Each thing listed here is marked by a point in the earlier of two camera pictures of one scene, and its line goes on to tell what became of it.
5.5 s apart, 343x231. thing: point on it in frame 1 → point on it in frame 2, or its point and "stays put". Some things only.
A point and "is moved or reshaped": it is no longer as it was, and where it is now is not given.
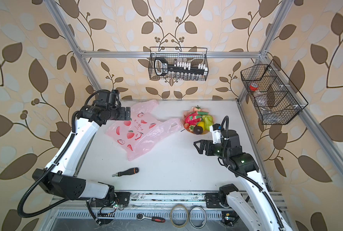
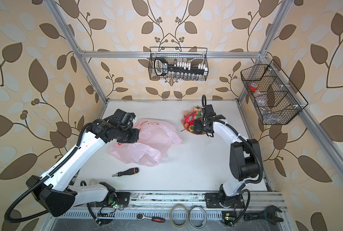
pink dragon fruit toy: [193, 118] stays put
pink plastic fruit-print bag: [137, 135] is moved or reshaped
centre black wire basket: [178, 63] stays put
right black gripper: [209, 143] → [197, 125]
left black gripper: [123, 116] → [136, 134]
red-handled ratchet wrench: [140, 216] stays put
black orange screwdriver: [130, 171] stays put
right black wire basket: [275, 98] stays put
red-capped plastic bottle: [261, 99] stays put
